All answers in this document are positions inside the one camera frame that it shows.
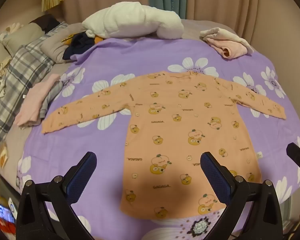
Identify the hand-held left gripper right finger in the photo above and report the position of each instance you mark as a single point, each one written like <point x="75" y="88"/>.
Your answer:
<point x="215" y="177"/>

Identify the colourful printed box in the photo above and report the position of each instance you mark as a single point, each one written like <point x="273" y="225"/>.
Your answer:
<point x="1" y="212"/>

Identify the orange cartoon print shirt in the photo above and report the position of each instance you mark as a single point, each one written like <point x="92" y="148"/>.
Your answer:
<point x="165" y="120"/>

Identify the dark navy cloth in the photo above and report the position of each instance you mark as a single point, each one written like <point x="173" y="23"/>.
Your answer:
<point x="77" y="45"/>

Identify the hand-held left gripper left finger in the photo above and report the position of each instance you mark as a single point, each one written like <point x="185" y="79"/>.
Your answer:
<point x="83" y="177"/>

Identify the small orange item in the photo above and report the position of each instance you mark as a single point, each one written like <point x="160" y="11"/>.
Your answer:
<point x="99" y="39"/>

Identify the dark brown cloth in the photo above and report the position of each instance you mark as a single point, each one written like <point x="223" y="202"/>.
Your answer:
<point x="47" y="22"/>

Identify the grey striped folded cloth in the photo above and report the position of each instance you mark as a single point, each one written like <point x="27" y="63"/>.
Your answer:
<point x="50" y="100"/>

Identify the grey pillow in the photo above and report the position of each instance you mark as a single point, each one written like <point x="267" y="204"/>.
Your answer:
<point x="52" y="46"/>

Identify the grey plaid blanket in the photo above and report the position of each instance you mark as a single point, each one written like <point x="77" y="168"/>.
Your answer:
<point x="22" y="62"/>

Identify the gold-coloured stick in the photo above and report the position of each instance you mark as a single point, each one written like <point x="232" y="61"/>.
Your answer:
<point x="67" y="39"/>

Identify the purple floral blanket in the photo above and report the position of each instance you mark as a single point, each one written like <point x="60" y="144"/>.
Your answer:
<point x="140" y="57"/>

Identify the cream plush toy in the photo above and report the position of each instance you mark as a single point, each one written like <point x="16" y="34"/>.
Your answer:
<point x="13" y="27"/>

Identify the beige patterned cloth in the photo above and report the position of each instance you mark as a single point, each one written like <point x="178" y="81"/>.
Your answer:
<point x="2" y="68"/>

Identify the beige pillow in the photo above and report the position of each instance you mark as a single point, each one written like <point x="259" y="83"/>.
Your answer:
<point x="25" y="33"/>

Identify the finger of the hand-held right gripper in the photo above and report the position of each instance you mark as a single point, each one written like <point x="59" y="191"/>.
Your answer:
<point x="297" y="153"/>

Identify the pink folded clothes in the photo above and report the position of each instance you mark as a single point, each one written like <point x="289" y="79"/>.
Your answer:
<point x="230" y="47"/>

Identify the white fluffy blanket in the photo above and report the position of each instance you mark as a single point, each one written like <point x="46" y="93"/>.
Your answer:
<point x="130" y="20"/>

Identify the light pink folded cloth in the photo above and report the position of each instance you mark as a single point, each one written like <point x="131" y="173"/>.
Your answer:
<point x="37" y="95"/>

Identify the cream folded cloth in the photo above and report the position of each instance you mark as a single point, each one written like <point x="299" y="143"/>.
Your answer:
<point x="215" y="32"/>

